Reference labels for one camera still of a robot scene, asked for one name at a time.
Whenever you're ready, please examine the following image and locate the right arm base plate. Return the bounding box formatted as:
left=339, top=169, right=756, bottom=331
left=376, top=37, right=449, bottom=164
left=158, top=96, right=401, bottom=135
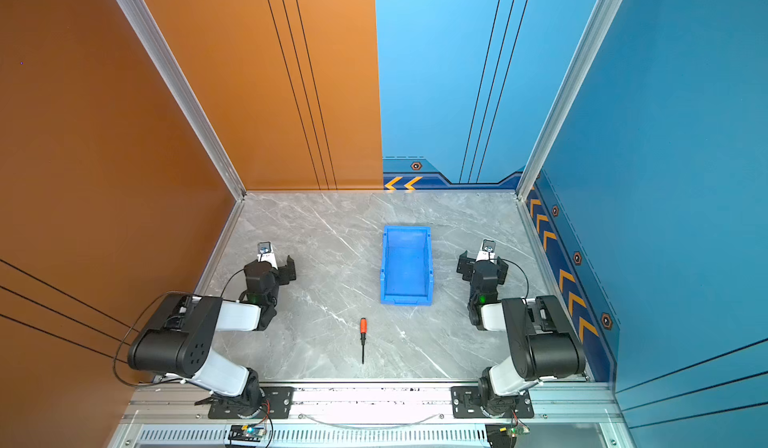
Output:
left=450, top=386, right=535, bottom=419

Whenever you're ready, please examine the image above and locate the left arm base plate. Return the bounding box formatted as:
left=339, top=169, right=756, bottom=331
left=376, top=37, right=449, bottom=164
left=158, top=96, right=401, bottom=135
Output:
left=208, top=386, right=295, bottom=421

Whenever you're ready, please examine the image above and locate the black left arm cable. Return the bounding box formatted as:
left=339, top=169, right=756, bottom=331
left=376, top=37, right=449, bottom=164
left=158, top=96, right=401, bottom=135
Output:
left=112, top=267, right=247, bottom=387

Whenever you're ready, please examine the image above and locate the red handled screwdriver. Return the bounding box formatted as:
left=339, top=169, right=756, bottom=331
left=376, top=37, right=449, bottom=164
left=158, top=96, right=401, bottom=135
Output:
left=359, top=318, right=367, bottom=364

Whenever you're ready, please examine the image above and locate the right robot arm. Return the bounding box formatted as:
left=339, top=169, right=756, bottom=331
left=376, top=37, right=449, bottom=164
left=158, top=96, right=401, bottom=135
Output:
left=456, top=251, right=587, bottom=417

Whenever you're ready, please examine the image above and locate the green circuit board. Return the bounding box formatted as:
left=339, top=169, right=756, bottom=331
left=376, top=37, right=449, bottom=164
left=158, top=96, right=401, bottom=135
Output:
left=226, top=424, right=269, bottom=447

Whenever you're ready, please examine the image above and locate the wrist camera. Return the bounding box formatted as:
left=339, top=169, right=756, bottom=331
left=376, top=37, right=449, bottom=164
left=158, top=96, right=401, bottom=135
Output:
left=257, top=241, right=278, bottom=269
left=476, top=239, right=497, bottom=263

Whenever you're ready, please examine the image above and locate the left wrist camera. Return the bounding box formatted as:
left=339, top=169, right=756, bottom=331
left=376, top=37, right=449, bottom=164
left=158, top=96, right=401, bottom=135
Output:
left=257, top=241, right=278, bottom=269

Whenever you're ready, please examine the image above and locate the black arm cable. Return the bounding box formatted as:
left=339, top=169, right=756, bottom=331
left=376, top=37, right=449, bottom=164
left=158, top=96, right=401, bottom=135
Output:
left=501, top=258, right=532, bottom=302
left=112, top=267, right=247, bottom=387

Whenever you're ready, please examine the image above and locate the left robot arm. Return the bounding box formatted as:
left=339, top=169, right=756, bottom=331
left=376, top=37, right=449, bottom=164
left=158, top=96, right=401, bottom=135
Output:
left=127, top=253, right=297, bottom=418

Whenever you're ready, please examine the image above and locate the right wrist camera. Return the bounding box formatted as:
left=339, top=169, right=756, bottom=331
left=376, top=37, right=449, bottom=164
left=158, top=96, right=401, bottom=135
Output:
left=476, top=239, right=497, bottom=263

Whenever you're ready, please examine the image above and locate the blue plastic bin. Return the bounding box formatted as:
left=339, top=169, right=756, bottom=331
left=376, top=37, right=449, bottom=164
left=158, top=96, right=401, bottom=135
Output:
left=380, top=226, right=434, bottom=306

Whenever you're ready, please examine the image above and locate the left aluminium corner post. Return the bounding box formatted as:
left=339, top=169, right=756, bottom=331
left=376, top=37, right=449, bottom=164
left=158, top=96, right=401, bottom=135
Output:
left=115, top=0, right=247, bottom=202

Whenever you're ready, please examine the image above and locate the aluminium corner post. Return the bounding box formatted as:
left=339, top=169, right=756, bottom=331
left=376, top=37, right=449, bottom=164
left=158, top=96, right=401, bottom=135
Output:
left=115, top=0, right=247, bottom=202
left=516, top=0, right=623, bottom=202

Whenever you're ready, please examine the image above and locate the right aluminium corner post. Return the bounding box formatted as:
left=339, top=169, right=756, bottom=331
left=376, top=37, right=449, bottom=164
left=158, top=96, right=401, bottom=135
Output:
left=516, top=0, right=623, bottom=202

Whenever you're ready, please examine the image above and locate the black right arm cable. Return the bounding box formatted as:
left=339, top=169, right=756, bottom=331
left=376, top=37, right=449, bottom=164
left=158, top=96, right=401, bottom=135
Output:
left=501, top=258, right=532, bottom=302

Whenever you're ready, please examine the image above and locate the aluminium front rail frame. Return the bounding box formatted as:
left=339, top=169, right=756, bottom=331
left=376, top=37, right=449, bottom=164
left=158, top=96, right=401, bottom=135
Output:
left=108, top=380, right=634, bottom=447

